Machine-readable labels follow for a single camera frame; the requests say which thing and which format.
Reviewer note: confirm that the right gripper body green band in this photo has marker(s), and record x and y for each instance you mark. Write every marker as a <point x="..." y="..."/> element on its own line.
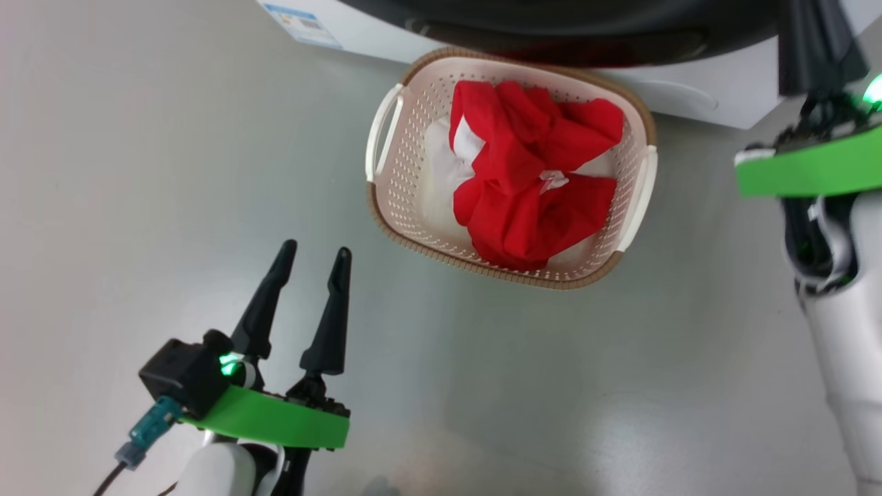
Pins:
<point x="813" y="169"/>

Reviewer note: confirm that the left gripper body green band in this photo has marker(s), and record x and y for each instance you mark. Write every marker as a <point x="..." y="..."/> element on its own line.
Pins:
<point x="275" y="420"/>

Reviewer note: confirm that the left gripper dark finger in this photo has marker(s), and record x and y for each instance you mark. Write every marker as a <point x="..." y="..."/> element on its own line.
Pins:
<point x="332" y="324"/>
<point x="265" y="310"/>

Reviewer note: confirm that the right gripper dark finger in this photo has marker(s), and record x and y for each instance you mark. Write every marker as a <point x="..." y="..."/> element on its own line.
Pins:
<point x="841" y="48"/>
<point x="803" y="48"/>

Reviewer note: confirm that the red and white garment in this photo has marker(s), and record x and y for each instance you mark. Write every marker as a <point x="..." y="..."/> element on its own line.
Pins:
<point x="530" y="227"/>

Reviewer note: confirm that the washing machine glass door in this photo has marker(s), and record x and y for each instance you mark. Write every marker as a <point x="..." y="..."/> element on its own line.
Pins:
<point x="551" y="27"/>

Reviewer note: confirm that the red garment white stripe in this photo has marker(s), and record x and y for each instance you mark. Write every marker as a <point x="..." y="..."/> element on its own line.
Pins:
<point x="537" y="131"/>

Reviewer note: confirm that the white front-load washing machine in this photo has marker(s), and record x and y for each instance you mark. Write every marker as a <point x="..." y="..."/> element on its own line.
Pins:
<point x="689" y="89"/>

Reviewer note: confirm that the cream perforated basket brown rim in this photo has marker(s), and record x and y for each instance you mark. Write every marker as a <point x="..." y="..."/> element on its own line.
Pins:
<point x="406" y="200"/>

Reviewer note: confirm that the round white filter cover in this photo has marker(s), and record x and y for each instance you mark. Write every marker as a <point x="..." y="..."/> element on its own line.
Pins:
<point x="679" y="96"/>

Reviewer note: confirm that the blue energy label sticker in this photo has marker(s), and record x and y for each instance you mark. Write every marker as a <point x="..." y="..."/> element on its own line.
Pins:
<point x="303" y="24"/>

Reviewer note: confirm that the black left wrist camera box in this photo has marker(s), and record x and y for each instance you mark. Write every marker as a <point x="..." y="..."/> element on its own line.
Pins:
<point x="182" y="372"/>

